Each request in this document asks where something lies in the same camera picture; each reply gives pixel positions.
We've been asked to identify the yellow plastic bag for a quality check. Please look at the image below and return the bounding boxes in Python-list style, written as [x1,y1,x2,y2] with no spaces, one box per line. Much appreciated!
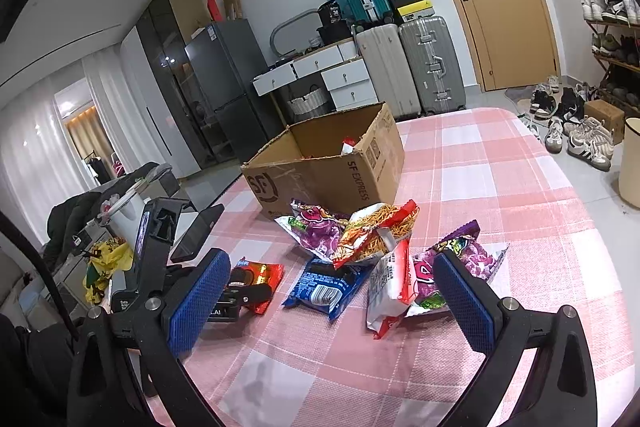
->
[82,239,135,304]

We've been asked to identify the dark glass cabinet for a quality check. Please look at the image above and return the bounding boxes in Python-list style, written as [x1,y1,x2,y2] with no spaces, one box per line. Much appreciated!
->
[136,0,221,170]

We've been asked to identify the black printed bag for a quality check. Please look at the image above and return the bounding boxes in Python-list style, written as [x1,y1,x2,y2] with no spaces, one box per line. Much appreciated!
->
[316,4,351,45]

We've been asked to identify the purple gummy packet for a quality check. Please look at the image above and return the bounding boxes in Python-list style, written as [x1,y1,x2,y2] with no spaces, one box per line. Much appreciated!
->
[275,199,351,260]
[405,219,508,318]

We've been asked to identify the silver suitcase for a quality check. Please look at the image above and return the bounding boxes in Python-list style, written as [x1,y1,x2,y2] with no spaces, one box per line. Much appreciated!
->
[398,16,467,115]

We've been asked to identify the black smartphone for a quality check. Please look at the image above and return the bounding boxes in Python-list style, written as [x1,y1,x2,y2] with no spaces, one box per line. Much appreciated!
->
[170,203,226,264]

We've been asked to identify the black cable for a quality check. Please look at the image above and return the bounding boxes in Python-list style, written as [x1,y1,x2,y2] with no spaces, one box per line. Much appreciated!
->
[0,209,83,343]

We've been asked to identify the light wood cabinet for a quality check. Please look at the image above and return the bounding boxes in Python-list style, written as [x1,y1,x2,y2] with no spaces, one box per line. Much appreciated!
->
[165,0,211,42]

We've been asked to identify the shoe rack with shoes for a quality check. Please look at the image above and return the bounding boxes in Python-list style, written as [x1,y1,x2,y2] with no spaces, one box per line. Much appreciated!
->
[567,0,640,108]

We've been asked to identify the white desk with drawers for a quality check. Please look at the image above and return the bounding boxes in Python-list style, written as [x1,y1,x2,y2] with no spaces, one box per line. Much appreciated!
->
[252,39,371,98]

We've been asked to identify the white kettle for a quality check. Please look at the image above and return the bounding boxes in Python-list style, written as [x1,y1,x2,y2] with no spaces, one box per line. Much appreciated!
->
[102,189,151,253]

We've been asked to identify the blue cookie packet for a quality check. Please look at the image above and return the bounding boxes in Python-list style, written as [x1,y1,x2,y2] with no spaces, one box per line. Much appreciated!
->
[281,257,373,322]

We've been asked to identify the cream waste bin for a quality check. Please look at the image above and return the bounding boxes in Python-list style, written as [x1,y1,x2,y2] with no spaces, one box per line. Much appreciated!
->
[619,117,640,208]

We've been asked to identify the white wardrobe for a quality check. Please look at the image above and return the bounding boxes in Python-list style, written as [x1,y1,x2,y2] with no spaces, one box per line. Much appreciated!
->
[120,24,176,180]

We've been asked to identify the pink checked tablecloth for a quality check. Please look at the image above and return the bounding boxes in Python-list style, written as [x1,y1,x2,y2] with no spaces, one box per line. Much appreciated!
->
[145,107,631,427]

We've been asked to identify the white drawer cabinet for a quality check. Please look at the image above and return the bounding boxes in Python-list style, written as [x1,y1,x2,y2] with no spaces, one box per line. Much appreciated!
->
[321,59,378,110]

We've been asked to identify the small brown cardboard box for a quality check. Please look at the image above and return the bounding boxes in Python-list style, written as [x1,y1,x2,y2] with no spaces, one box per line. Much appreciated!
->
[584,99,626,145]

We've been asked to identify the dark jacket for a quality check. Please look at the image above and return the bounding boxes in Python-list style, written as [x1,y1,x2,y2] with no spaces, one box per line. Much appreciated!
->
[42,162,151,268]

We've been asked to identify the dark grey refrigerator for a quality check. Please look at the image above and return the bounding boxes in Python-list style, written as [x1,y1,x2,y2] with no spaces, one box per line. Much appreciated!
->
[185,19,283,158]

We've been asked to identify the oval mirror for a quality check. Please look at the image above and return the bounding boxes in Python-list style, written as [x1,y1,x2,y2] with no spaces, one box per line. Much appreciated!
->
[270,10,321,58]

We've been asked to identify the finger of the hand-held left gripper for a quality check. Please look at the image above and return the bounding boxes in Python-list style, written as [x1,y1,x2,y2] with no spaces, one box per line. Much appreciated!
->
[220,282,273,308]
[206,304,242,324]

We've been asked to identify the grey doormat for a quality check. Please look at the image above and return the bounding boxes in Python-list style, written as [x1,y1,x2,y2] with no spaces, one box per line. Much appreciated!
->
[504,86,538,108]

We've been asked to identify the woven laundry basket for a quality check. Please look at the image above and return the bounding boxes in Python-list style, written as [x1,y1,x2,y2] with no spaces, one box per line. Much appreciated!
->
[285,88,333,118]

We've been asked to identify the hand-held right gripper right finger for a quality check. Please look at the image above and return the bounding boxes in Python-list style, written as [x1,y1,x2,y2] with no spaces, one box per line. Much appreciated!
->
[432,251,597,427]

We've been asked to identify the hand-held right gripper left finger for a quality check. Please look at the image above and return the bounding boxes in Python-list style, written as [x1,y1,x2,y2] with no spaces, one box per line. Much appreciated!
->
[65,248,232,427]

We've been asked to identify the beige suitcase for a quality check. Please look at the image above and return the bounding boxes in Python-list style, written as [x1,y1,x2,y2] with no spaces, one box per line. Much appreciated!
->
[356,24,408,120]

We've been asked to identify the red cookie packet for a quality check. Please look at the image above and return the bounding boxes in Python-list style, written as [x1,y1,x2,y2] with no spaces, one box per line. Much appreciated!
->
[230,257,285,315]

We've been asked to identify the wooden shoe rack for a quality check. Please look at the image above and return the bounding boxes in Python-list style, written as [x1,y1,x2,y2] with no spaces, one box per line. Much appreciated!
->
[570,0,640,118]

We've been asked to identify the white curtain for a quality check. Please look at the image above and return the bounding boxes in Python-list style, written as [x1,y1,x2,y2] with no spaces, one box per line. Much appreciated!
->
[0,52,151,258]

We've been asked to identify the red cone chips bag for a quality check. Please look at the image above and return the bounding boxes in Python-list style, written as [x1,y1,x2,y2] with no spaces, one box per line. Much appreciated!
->
[366,239,416,340]

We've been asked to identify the grey lidded bin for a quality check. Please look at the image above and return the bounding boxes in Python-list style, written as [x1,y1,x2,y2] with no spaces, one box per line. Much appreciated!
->
[135,164,178,208]

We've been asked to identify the pile of sneakers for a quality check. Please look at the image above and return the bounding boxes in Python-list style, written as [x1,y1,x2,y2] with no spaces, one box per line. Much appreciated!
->
[520,76,616,172]

